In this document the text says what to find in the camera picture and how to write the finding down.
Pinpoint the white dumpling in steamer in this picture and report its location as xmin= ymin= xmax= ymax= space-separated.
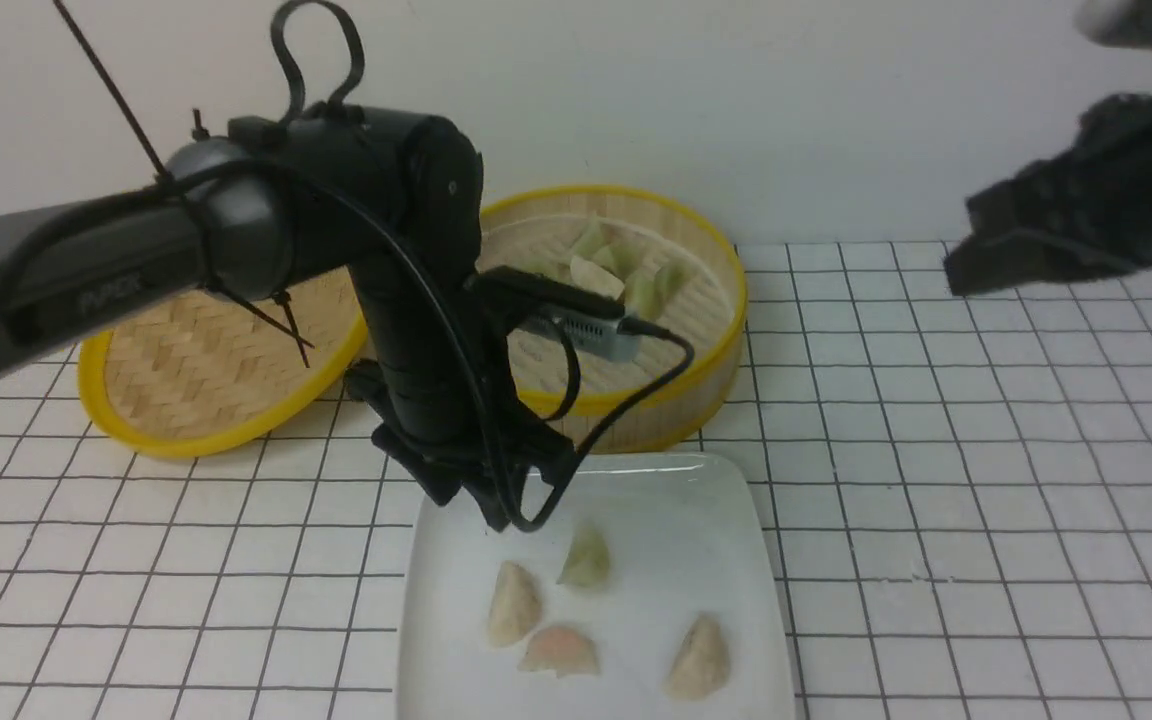
xmin=568 ymin=255 xmax=626 ymax=302

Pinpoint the beige dumpling on plate left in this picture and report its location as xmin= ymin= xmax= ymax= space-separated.
xmin=486 ymin=561 xmax=543 ymax=650

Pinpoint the green dumpling on plate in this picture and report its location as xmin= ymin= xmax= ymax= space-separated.
xmin=558 ymin=521 xmax=611 ymax=593

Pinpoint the beige dumpling on plate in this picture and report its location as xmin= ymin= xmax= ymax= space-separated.
xmin=664 ymin=612 xmax=732 ymax=702
xmin=486 ymin=561 xmax=543 ymax=650

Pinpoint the beige dumpling on plate right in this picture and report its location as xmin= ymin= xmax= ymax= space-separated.
xmin=664 ymin=612 xmax=732 ymax=702

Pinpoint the bamboo steamer basket yellow rim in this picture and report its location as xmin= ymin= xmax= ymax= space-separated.
xmin=476 ymin=185 xmax=748 ymax=455

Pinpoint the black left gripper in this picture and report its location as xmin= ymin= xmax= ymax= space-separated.
xmin=344 ymin=361 xmax=579 ymax=530

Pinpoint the woven bamboo steamer lid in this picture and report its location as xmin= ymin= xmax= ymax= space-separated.
xmin=77 ymin=270 xmax=367 ymax=458

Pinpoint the pink dumpling on plate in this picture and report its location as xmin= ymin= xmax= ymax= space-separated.
xmin=516 ymin=624 xmax=602 ymax=679

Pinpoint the green dumpling in steamer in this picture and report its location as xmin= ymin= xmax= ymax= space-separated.
xmin=602 ymin=243 xmax=644 ymax=282
xmin=654 ymin=259 xmax=691 ymax=305
xmin=622 ymin=270 xmax=662 ymax=323
xmin=571 ymin=218 xmax=611 ymax=263

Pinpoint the black camera cable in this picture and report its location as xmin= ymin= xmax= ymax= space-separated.
xmin=0 ymin=165 xmax=697 ymax=535

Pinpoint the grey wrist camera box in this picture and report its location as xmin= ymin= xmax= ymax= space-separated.
xmin=471 ymin=266 xmax=641 ymax=363

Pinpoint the white square plate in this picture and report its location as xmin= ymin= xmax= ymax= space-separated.
xmin=396 ymin=452 xmax=797 ymax=719

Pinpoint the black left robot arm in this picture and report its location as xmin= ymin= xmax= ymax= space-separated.
xmin=0 ymin=108 xmax=585 ymax=530

